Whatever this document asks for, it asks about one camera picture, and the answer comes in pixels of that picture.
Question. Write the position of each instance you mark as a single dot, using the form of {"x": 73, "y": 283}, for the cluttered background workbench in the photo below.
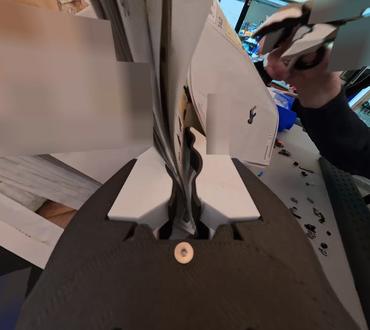
{"x": 250, "y": 40}

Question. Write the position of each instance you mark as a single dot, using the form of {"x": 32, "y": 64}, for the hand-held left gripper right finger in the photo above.
{"x": 228, "y": 194}

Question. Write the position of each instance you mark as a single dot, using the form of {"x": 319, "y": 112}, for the thick lego instruction booklet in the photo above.
{"x": 179, "y": 17}

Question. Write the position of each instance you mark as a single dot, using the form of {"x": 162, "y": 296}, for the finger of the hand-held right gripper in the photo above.
{"x": 277, "y": 19}
{"x": 315, "y": 36}

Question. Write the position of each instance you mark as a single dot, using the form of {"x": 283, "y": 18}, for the clear plastic bag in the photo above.
{"x": 283, "y": 100}

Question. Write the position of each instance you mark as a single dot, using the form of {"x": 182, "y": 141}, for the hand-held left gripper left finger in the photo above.
{"x": 138, "y": 191}

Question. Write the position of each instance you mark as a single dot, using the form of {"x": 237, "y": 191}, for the large printed task sheet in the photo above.
{"x": 29, "y": 234}

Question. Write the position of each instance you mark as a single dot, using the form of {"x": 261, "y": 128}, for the scattered loose lego pieces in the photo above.
{"x": 309, "y": 217}

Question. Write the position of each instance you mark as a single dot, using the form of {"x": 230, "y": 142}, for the person's right forearm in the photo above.
{"x": 341, "y": 133}

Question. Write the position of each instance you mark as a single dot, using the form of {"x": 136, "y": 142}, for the person's right hand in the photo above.
{"x": 312, "y": 84}

